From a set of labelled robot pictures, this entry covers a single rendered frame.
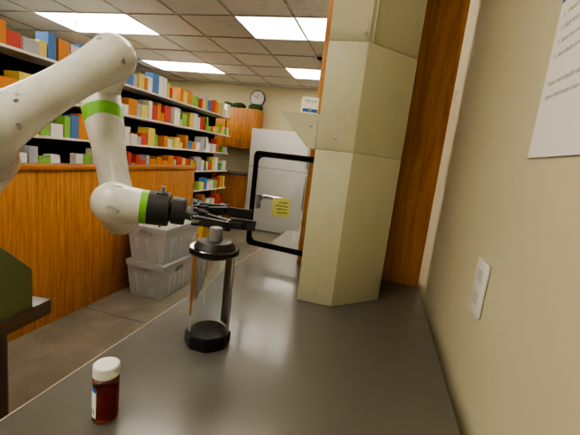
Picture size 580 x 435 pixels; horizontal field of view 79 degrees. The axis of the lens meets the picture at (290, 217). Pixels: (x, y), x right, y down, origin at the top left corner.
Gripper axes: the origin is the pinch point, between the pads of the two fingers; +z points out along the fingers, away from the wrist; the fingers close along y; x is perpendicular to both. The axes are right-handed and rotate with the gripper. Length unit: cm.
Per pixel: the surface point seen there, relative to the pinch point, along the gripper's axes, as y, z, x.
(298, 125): 8.0, 11.9, -28.2
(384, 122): 3, 36, -34
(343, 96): 3.6, 22.1, -38.8
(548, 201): -57, 33, -28
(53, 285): 157, -102, 123
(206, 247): -26.5, -11.1, -2.0
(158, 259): 197, -36, 115
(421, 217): 16, 69, -4
